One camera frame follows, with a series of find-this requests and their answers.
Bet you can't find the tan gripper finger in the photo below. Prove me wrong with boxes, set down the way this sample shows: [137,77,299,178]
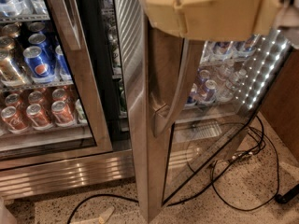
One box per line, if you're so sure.
[139,0,280,41]

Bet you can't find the glass fridge door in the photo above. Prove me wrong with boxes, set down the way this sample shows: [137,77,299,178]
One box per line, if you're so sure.
[112,0,293,224]
[0,0,112,170]

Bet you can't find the stainless fridge base grille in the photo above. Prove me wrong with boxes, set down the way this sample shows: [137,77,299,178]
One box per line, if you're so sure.
[0,150,135,200]

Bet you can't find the clear water bottle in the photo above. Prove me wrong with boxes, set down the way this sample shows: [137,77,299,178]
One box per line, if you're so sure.
[216,68,247,103]

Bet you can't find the blue can middle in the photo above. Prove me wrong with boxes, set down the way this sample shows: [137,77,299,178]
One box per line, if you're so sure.
[186,83,197,106]

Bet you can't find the blue pepsi can front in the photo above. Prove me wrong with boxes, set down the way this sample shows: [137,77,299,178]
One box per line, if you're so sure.
[23,46,55,83]

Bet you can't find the red coke can right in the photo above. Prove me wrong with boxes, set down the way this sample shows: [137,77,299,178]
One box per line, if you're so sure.
[51,101,75,127]

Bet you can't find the red coke can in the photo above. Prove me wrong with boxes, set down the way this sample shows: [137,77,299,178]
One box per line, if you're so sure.
[26,104,53,130]
[51,101,75,127]
[1,106,29,132]

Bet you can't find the red coke can middle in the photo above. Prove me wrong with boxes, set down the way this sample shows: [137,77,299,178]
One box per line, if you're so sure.
[26,104,53,130]

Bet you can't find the gold can front left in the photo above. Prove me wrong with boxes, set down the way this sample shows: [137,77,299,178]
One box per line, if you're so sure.
[0,50,30,87]

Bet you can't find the red coke can left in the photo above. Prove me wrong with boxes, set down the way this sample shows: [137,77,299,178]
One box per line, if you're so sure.
[1,106,29,132]

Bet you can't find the small tan floor object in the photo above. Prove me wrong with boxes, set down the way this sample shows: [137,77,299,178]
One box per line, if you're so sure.
[98,206,115,224]

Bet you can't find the black floor cable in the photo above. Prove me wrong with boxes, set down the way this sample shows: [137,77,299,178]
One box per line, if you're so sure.
[66,115,299,224]

